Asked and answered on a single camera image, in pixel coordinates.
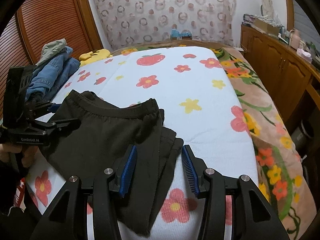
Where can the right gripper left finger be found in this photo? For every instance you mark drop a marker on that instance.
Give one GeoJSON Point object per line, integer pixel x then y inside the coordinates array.
{"type": "Point", "coordinates": [66, 215]}

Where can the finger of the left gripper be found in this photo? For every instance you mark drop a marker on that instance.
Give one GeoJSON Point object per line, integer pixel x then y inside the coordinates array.
{"type": "Point", "coordinates": [45, 108]}
{"type": "Point", "coordinates": [56, 128]}

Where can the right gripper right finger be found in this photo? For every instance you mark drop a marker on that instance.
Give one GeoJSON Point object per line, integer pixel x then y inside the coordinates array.
{"type": "Point", "coordinates": [252, 215]}

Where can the black pants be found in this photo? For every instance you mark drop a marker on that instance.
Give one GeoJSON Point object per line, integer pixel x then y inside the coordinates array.
{"type": "Point", "coordinates": [104, 135]}

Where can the left hand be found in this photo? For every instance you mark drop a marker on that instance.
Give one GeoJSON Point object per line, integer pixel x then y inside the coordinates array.
{"type": "Point", "coordinates": [27, 152]}

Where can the blue denim jeans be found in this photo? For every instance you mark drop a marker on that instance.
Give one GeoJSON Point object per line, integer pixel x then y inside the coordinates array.
{"type": "Point", "coordinates": [51, 75]}

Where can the floral pink blanket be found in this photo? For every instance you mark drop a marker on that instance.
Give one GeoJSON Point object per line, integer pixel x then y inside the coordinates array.
{"type": "Point", "coordinates": [280, 174]}

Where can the grey-green folded pants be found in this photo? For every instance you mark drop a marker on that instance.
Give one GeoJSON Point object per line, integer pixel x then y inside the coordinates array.
{"type": "Point", "coordinates": [51, 49]}

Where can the yellow plush toy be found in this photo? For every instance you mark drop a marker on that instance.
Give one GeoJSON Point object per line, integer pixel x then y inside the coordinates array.
{"type": "Point", "coordinates": [94, 56]}

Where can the wooden louvered wardrobe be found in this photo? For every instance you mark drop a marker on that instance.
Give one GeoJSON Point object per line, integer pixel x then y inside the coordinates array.
{"type": "Point", "coordinates": [38, 22]}

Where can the pink circle-pattern curtain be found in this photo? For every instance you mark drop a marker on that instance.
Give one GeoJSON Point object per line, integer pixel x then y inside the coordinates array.
{"type": "Point", "coordinates": [129, 22]}

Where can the wooden sideboard cabinet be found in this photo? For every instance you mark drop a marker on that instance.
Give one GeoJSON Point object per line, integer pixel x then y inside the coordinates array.
{"type": "Point", "coordinates": [292, 83]}

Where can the white floral bed sheet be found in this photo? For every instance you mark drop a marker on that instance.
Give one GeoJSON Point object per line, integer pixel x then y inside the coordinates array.
{"type": "Point", "coordinates": [198, 100]}

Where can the blue box by curtain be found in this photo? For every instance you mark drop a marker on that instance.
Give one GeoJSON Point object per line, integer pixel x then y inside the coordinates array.
{"type": "Point", "coordinates": [183, 35]}

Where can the pink jug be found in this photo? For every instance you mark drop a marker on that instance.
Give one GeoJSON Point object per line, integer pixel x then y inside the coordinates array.
{"type": "Point", "coordinates": [294, 39]}

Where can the cardboard box on sideboard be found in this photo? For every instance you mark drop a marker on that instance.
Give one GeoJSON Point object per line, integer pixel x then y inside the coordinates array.
{"type": "Point", "coordinates": [266, 28]}

